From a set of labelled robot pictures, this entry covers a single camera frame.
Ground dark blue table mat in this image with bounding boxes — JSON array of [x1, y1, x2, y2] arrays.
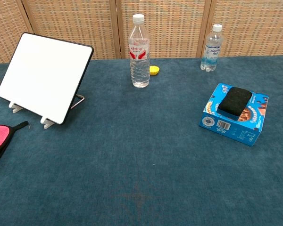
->
[[0, 55, 283, 226]]

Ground blue cookie box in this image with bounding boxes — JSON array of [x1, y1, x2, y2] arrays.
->
[[198, 82, 269, 147]]

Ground water bottle with red label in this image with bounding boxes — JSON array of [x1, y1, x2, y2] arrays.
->
[[128, 14, 151, 89]]

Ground woven bamboo folding screen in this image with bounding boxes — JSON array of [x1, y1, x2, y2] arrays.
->
[[0, 0, 283, 65]]

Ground small black object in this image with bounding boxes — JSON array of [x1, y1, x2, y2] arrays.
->
[[217, 86, 253, 118]]

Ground white board stand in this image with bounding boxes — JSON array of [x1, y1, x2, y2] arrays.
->
[[8, 93, 85, 129]]

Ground white rectangular board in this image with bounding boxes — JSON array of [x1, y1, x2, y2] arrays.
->
[[0, 32, 94, 125]]

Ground water bottle with blue label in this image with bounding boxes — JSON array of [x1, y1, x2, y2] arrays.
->
[[200, 24, 224, 73]]

